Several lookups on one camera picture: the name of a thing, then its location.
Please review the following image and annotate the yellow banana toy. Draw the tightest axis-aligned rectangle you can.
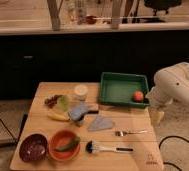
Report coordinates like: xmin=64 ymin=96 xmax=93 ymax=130
xmin=47 ymin=114 xmax=69 ymax=121

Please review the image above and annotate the orange ball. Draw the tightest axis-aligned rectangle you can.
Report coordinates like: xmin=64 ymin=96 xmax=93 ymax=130
xmin=132 ymin=91 xmax=144 ymax=102

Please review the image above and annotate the orange bowl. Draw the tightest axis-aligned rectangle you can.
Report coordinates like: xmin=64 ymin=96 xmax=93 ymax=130
xmin=48 ymin=130 xmax=81 ymax=162

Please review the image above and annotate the dark purple bowl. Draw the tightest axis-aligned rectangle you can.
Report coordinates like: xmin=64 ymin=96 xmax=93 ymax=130
xmin=19 ymin=134 xmax=48 ymax=163

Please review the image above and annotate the green plastic tray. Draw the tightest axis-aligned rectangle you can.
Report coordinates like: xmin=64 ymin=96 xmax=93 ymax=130
xmin=99 ymin=72 xmax=150 ymax=109

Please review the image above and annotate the wooden brush block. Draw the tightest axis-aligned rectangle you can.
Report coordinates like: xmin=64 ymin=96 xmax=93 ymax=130
xmin=88 ymin=103 xmax=99 ymax=113

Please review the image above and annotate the green pepper toy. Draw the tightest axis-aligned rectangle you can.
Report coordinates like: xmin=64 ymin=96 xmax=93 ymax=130
xmin=55 ymin=136 xmax=80 ymax=152

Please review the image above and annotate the silver metal fork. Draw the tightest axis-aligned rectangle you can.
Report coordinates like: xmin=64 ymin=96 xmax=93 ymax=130
xmin=115 ymin=130 xmax=147 ymax=137

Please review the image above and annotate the red grapes toy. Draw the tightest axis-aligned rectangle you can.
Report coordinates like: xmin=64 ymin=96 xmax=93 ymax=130
xmin=44 ymin=95 xmax=59 ymax=108

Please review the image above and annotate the blue sponge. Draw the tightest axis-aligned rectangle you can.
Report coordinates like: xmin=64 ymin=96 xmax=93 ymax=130
xmin=68 ymin=103 xmax=89 ymax=121

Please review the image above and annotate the black cable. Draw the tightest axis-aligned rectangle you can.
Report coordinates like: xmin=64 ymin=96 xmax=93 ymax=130
xmin=158 ymin=134 xmax=189 ymax=171

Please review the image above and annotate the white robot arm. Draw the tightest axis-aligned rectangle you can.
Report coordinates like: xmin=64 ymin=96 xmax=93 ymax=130
xmin=146 ymin=62 xmax=189 ymax=126

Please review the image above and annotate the green pear toy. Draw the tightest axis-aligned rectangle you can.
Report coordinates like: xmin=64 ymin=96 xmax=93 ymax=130
xmin=57 ymin=95 xmax=69 ymax=112

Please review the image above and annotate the blue grey cloth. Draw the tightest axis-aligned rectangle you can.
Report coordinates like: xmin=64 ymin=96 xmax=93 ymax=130
xmin=88 ymin=116 xmax=114 ymax=132

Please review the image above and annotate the dish brush with black handle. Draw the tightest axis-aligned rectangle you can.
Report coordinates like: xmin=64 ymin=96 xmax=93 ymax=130
xmin=85 ymin=141 xmax=133 ymax=154

